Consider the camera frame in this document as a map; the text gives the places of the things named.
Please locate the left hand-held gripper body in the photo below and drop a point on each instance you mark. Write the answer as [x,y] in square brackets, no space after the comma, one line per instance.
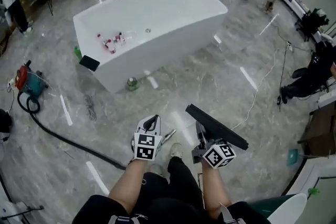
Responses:
[144,152]

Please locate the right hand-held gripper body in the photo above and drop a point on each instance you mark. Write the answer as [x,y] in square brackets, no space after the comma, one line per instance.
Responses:
[218,157]

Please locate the silver vacuum cleaner wand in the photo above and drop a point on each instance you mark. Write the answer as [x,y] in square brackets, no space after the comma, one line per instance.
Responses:
[170,134]

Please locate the black floor nozzle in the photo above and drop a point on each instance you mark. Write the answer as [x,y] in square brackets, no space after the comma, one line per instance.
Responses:
[218,127]

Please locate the person's left forearm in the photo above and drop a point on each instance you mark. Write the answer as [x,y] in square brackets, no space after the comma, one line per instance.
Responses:
[128,186]

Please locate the person's right forearm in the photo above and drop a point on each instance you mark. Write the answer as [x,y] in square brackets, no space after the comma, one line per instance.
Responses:
[216,189]

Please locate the teal and red vacuum cleaner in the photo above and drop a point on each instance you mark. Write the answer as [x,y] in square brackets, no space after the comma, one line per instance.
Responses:
[32,84]

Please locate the person's white shoe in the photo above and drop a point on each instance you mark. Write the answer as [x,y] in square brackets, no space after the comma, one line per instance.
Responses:
[176,150]

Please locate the green glass jar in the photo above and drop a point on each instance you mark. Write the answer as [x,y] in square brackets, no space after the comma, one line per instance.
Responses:
[132,84]

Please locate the person's black trousers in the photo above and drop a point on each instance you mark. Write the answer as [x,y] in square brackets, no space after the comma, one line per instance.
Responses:
[170,199]

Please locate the dark green and white chair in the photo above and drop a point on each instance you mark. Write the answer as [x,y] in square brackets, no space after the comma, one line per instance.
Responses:
[273,208]

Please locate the black tablet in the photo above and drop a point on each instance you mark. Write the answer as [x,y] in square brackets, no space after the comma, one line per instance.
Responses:
[89,63]

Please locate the pile of red-capped bottles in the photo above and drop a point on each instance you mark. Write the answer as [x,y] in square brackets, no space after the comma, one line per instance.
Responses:
[113,43]

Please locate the silver bathtub drain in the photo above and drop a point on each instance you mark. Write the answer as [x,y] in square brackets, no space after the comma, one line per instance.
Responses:
[148,30]

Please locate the white curved counter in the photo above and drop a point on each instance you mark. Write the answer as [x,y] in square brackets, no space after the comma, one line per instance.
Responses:
[315,170]

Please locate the green plastic bottle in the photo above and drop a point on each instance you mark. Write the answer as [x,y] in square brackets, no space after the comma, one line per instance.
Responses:
[77,52]

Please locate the brown wooden desk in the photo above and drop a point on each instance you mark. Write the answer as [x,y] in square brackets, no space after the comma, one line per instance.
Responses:
[321,131]

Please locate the white bathtub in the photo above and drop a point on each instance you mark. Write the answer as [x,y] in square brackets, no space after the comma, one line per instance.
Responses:
[162,13]

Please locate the black bag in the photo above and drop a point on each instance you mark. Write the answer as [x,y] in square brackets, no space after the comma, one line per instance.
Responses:
[4,123]

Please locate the white power strip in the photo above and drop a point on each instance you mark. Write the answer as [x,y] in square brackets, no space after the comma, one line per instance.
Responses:
[11,83]

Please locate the black office chair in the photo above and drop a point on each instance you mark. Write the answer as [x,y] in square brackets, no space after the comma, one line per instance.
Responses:
[313,22]

